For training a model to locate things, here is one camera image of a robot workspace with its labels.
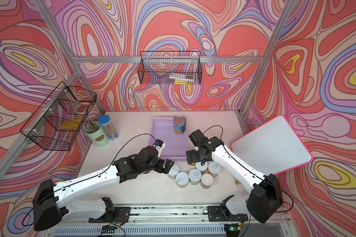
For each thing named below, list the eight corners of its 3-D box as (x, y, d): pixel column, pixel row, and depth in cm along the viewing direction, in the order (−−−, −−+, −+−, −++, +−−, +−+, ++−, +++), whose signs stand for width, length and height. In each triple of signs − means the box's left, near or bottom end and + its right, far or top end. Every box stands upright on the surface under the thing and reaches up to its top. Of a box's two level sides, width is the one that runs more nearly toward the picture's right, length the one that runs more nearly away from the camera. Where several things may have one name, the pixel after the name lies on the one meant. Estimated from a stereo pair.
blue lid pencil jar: (111, 142, 104) (100, 125, 89) (108, 134, 108) (98, 116, 94) (119, 138, 106) (110, 121, 91) (117, 130, 110) (107, 113, 96)
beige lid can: (200, 188, 83) (202, 185, 78) (199, 177, 87) (201, 173, 82) (212, 188, 83) (214, 185, 78) (210, 177, 87) (212, 173, 82)
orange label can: (175, 188, 83) (175, 185, 79) (176, 175, 88) (175, 172, 84) (188, 188, 83) (189, 185, 79) (188, 175, 88) (188, 172, 84)
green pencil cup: (94, 148, 102) (80, 132, 88) (99, 136, 109) (87, 119, 95) (108, 148, 102) (96, 132, 88) (112, 136, 109) (102, 119, 94)
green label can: (188, 185, 85) (189, 181, 80) (188, 172, 89) (188, 168, 85) (201, 185, 85) (202, 181, 80) (200, 172, 89) (201, 168, 85)
